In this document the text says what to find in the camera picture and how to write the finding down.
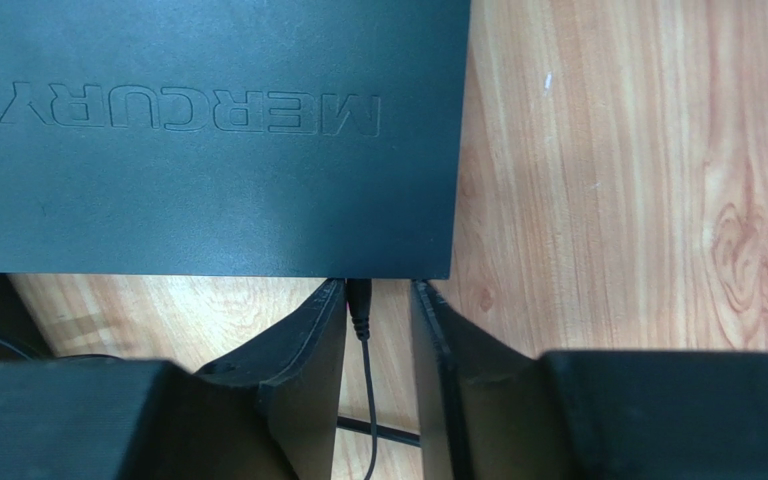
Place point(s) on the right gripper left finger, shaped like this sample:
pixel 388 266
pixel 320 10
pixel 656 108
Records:
pixel 266 410

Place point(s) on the black network switch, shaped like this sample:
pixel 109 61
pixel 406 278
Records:
pixel 231 138

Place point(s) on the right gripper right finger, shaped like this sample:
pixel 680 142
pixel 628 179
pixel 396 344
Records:
pixel 487 411

